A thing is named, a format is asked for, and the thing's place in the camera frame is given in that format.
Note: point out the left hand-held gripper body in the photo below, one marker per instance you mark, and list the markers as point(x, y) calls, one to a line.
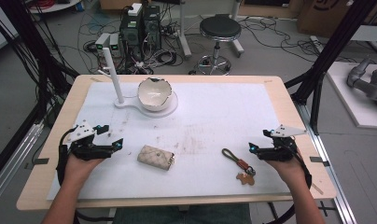
point(84, 149)

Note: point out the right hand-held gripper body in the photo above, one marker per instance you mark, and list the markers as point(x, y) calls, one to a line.
point(280, 152)

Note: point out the person's right hand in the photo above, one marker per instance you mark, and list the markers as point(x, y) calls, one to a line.
point(287, 171)

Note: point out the person's left hand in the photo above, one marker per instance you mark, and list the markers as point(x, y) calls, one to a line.
point(79, 169)

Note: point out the beige quilted key pouch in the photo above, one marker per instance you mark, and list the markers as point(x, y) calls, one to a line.
point(154, 157)

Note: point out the black tape piece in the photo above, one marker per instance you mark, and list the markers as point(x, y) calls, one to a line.
point(318, 160)
point(41, 161)

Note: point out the light wooden table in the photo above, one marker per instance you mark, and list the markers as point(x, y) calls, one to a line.
point(277, 93)

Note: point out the white jewelry stand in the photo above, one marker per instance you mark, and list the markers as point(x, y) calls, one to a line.
point(115, 77)

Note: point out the white table mat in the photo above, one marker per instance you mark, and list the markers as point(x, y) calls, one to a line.
point(208, 109)

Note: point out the white eggshell-shaped bowl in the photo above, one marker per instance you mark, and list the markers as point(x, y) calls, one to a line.
point(154, 95)

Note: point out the white floor platform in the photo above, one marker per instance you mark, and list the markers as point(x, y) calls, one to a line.
point(348, 105)

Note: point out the grey power supply unit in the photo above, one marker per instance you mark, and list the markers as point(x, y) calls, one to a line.
point(114, 42)
point(102, 42)

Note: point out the white metal table leg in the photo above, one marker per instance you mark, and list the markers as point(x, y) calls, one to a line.
point(185, 34)
point(237, 43)

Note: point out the black computer tower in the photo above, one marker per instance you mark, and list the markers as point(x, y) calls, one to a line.
point(130, 37)
point(151, 26)

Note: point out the black round stool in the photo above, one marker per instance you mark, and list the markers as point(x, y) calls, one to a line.
point(220, 28)

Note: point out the white box device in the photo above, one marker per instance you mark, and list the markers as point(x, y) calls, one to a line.
point(134, 9)

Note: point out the brown cardboard box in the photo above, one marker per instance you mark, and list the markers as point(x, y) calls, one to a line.
point(326, 15)

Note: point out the white round table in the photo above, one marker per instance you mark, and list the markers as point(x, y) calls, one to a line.
point(53, 6)

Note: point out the aluminium rail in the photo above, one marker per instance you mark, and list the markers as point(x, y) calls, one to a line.
point(336, 186)
point(12, 168)

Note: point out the black metal frame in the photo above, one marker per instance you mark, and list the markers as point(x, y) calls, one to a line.
point(31, 46)
point(336, 43)

